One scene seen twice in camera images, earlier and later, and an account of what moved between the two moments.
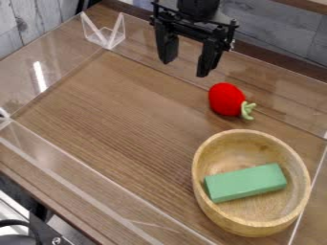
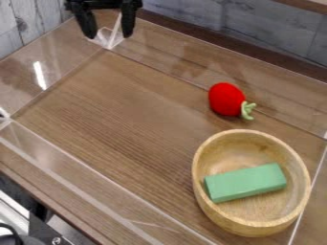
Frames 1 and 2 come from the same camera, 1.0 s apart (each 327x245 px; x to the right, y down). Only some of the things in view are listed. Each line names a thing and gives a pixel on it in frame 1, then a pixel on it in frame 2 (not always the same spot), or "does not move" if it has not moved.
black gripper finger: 210,56 to 128,8
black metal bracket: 45,235 does not move
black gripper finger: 166,42 to 81,9
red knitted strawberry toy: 226,99 does not move
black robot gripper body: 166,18 to 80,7
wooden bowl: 251,183 does not move
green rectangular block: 246,182 does not move
